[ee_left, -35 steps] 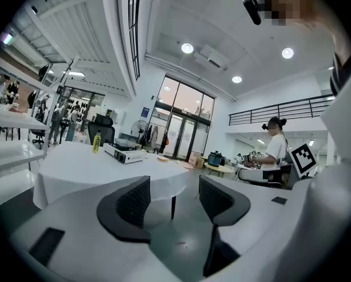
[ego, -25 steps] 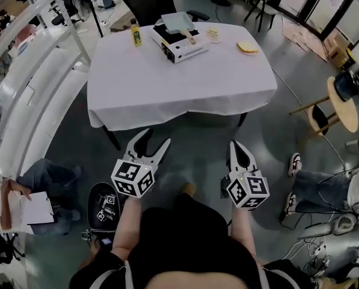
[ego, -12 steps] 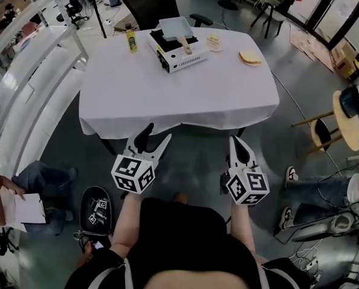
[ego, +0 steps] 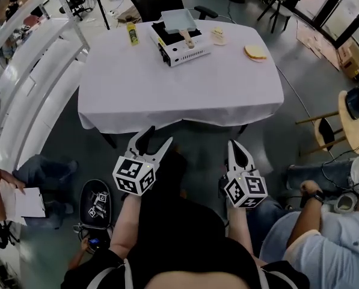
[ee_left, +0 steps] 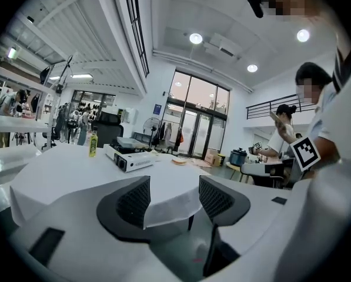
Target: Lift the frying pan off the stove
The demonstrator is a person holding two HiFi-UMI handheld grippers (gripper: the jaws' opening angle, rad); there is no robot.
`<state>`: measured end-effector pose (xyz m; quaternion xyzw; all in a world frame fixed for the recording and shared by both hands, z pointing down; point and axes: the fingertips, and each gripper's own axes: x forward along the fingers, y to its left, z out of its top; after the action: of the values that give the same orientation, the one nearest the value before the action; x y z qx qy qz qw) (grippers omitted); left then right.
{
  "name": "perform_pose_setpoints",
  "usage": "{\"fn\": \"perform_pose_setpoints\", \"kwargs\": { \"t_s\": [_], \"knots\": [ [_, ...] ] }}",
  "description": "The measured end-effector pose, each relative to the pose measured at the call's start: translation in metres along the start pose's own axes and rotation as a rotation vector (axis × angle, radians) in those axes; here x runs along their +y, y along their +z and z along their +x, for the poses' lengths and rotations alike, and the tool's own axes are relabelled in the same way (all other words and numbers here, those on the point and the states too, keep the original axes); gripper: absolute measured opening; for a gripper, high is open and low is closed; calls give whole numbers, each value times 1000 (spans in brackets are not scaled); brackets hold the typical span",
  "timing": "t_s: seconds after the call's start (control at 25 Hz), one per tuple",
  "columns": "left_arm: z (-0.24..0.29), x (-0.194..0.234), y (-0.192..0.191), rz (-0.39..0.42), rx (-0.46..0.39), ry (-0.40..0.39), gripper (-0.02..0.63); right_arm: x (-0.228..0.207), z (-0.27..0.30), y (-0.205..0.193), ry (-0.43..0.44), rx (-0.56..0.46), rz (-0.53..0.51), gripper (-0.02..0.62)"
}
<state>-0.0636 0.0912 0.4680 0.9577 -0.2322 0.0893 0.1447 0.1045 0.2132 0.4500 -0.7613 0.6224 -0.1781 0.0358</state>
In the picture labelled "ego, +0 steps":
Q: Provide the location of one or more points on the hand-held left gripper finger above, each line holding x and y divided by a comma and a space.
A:
162, 152
135, 144

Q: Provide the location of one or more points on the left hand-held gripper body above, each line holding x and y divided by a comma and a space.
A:
131, 173

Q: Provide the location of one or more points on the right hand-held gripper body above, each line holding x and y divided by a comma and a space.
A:
245, 191

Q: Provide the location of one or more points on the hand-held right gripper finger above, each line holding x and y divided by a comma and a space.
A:
234, 158
250, 165

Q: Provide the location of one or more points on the white portable gas stove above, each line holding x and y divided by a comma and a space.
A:
185, 54

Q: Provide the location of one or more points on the pale blue square frying pan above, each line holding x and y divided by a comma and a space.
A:
177, 21

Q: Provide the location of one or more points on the person's right forearm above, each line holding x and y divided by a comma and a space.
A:
238, 227

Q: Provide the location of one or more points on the person's left forearm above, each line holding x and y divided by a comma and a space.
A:
125, 221

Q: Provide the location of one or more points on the black table leg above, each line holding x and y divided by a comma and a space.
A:
110, 140

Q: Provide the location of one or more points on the white tablecloth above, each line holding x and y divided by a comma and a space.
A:
179, 92

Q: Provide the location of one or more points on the person's black clothing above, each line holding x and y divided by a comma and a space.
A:
179, 221

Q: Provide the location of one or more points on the black wristwatch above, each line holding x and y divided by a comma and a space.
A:
316, 197

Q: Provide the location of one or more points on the white tape roll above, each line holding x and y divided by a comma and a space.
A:
346, 203

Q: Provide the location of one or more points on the white clipboard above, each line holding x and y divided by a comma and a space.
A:
30, 203

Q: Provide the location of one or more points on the wooden stool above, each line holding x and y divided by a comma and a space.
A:
349, 125

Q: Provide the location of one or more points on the bread slices on plate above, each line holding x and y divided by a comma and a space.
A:
255, 54

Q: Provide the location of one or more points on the yellow carton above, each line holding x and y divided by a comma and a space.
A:
133, 35

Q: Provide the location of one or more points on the white metal shelving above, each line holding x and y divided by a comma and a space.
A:
32, 80

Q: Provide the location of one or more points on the flat cardboard sheet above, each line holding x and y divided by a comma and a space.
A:
317, 44

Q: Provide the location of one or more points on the brown cardboard box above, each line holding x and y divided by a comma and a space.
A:
352, 62

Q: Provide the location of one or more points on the small black swivel chair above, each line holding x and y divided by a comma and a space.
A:
75, 1

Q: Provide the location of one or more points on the white chair with dark legs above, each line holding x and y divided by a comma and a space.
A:
278, 6

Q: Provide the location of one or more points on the black framed glass doors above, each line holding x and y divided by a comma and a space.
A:
332, 8

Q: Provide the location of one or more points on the black camera lens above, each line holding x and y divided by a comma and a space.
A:
358, 101

